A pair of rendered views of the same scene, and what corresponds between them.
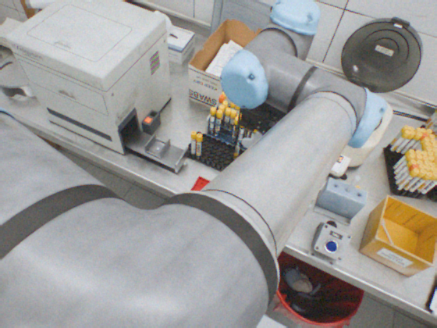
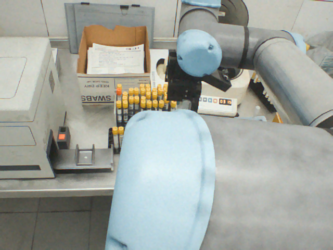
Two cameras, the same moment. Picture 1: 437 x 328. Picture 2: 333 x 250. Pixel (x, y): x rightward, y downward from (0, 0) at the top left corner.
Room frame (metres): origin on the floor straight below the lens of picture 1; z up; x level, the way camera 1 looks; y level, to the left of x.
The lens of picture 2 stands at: (0.01, 0.23, 1.67)
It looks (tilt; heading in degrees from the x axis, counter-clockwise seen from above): 49 degrees down; 330
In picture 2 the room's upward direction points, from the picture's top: 7 degrees clockwise
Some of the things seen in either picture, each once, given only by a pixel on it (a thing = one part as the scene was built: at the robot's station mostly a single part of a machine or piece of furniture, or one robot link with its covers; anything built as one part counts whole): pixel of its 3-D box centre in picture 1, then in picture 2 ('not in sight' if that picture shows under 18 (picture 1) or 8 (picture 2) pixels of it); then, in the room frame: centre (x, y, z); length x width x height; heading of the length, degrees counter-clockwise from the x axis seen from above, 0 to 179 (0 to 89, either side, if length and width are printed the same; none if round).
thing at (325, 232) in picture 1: (332, 234); not in sight; (0.35, -0.31, 0.92); 0.13 x 0.07 x 0.08; 160
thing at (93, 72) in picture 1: (106, 73); (7, 110); (0.70, 0.35, 1.03); 0.31 x 0.27 x 0.30; 70
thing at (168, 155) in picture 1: (150, 144); (77, 157); (0.55, 0.20, 0.92); 0.21 x 0.07 x 0.05; 70
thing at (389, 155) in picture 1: (403, 169); (269, 92); (0.60, -0.56, 0.89); 0.17 x 0.09 x 0.02; 177
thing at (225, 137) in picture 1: (242, 129); (145, 110); (0.66, -0.06, 0.91); 0.20 x 0.10 x 0.07; 70
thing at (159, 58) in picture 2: not in sight; (165, 73); (0.80, -0.20, 0.92); 0.24 x 0.12 x 0.10; 160
